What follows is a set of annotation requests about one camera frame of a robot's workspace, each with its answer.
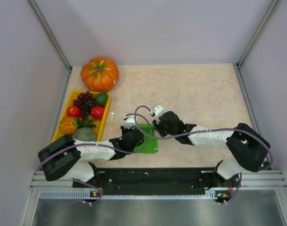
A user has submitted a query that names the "orange pineapple with leaves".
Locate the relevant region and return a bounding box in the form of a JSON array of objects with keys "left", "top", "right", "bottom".
[{"left": 59, "top": 116, "right": 96, "bottom": 135}]

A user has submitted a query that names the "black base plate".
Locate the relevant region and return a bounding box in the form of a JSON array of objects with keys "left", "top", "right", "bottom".
[{"left": 72, "top": 167, "right": 243, "bottom": 195}]

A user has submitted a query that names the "small white paper scrap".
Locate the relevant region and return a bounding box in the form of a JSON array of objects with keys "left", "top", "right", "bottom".
[{"left": 109, "top": 110, "right": 115, "bottom": 122}]

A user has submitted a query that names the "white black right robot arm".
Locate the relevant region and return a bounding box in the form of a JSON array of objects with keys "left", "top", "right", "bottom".
[{"left": 150, "top": 108, "right": 270, "bottom": 186}]

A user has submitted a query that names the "grey green melon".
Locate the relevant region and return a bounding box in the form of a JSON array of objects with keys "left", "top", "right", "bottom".
[{"left": 73, "top": 128, "right": 97, "bottom": 142}]

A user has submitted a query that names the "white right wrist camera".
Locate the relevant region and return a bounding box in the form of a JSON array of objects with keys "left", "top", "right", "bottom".
[{"left": 149, "top": 105, "right": 165, "bottom": 118}]

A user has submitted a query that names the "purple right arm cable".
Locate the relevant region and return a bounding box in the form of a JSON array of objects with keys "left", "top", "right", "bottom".
[{"left": 135, "top": 105, "right": 275, "bottom": 205}]

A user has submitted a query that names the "aluminium corner post right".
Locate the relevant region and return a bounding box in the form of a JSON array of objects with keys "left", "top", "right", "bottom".
[{"left": 236, "top": 0, "right": 281, "bottom": 69}]

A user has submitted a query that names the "red apple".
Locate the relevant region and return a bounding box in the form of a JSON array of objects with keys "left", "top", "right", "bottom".
[{"left": 66, "top": 105, "right": 82, "bottom": 118}]

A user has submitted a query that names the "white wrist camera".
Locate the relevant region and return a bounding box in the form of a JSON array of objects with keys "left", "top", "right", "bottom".
[
  {"left": 149, "top": 105, "right": 165, "bottom": 118},
  {"left": 123, "top": 113, "right": 137, "bottom": 129}
]

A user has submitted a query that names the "orange pumpkin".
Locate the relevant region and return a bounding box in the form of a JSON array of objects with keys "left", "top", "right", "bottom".
[{"left": 81, "top": 57, "right": 119, "bottom": 92}]

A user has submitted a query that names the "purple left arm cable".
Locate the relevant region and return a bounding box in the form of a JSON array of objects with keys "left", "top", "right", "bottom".
[{"left": 38, "top": 113, "right": 156, "bottom": 171}]

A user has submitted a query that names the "aluminium corner post left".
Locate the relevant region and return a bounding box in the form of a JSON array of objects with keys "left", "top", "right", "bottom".
[{"left": 27, "top": 0, "right": 72, "bottom": 72}]

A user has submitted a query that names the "aluminium corner post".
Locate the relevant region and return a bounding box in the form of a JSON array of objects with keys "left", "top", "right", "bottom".
[
  {"left": 27, "top": 0, "right": 72, "bottom": 72},
  {"left": 236, "top": 0, "right": 281, "bottom": 69}
]

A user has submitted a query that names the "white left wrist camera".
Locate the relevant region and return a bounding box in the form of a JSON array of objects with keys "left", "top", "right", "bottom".
[{"left": 123, "top": 113, "right": 137, "bottom": 129}]

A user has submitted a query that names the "grey slotted cable duct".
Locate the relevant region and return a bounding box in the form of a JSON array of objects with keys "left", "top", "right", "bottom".
[{"left": 40, "top": 190, "right": 218, "bottom": 200}]

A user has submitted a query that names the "red tomato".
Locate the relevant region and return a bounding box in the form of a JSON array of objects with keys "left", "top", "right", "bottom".
[{"left": 90, "top": 106, "right": 105, "bottom": 120}]

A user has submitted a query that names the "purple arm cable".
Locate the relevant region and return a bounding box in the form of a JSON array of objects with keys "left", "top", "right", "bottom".
[
  {"left": 38, "top": 113, "right": 156, "bottom": 171},
  {"left": 135, "top": 105, "right": 275, "bottom": 205}
]

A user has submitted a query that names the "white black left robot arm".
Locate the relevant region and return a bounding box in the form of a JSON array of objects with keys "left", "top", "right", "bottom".
[{"left": 38, "top": 127, "right": 144, "bottom": 187}]

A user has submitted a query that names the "dark purple grape bunch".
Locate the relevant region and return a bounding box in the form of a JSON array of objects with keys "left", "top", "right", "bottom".
[{"left": 73, "top": 91, "right": 96, "bottom": 119}]

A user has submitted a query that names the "green paper box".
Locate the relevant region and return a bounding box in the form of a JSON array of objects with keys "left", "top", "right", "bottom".
[{"left": 134, "top": 124, "right": 158, "bottom": 154}]

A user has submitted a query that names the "green lime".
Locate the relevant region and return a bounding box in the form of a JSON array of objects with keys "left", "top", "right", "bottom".
[{"left": 95, "top": 92, "right": 108, "bottom": 106}]

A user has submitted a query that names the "yellow plastic tray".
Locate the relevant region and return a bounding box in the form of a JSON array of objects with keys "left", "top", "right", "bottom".
[{"left": 51, "top": 90, "right": 111, "bottom": 142}]

